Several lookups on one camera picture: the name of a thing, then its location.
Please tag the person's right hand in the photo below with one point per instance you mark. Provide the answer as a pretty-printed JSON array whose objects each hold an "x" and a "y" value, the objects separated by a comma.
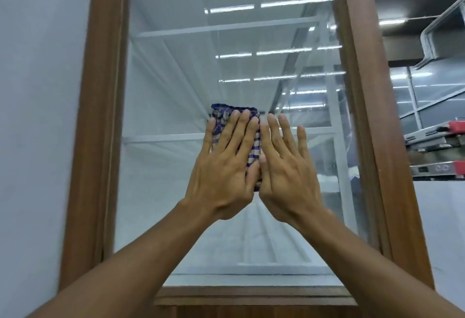
[{"x": 290, "y": 183}]

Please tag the person's left hand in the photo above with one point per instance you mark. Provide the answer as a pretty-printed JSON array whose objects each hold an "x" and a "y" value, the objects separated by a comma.
[{"x": 218, "y": 179}]

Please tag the person's right little finger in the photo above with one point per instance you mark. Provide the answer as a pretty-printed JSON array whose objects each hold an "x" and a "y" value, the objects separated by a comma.
[{"x": 303, "y": 141}]

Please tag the person's right thumb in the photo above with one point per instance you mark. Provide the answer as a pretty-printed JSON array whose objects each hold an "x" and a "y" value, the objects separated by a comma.
[{"x": 263, "y": 168}]

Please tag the person's left thumb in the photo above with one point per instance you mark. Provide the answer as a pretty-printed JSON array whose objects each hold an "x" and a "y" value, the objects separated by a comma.
[{"x": 255, "y": 178}]

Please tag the person's left middle finger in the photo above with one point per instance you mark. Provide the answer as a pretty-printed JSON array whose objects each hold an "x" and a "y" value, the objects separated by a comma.
[{"x": 239, "y": 129}]

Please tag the person's left little finger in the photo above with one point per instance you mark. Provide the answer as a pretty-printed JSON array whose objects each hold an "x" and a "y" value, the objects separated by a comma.
[{"x": 209, "y": 136}]

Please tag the person's right middle finger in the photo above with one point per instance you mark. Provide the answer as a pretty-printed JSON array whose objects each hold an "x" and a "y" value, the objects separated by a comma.
[{"x": 276, "y": 130}]

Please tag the blue white checked cloth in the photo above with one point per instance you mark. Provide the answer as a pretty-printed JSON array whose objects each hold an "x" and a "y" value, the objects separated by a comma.
[{"x": 219, "y": 112}]

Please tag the person's right forearm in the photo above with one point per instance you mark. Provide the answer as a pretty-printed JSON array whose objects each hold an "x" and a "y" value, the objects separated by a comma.
[{"x": 370, "y": 274}]

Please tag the person's left forearm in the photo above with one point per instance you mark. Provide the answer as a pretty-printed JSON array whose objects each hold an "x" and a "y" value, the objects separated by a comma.
[{"x": 127, "y": 270}]

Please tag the clear glass window pane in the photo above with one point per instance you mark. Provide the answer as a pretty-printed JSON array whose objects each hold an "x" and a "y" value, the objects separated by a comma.
[{"x": 163, "y": 183}]

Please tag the red grey metal machine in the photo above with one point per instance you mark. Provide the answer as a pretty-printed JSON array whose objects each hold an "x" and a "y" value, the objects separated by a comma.
[
  {"x": 436, "y": 133},
  {"x": 439, "y": 169}
]

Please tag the white ceiling light tube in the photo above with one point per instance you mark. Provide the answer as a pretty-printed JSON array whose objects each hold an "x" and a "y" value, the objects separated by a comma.
[{"x": 391, "y": 22}]

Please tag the brown wooden window frame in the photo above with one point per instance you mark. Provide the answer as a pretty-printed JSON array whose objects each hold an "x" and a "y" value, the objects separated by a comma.
[{"x": 90, "y": 147}]

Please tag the silver ventilation duct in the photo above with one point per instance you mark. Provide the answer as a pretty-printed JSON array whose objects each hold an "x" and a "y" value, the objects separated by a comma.
[{"x": 436, "y": 27}]

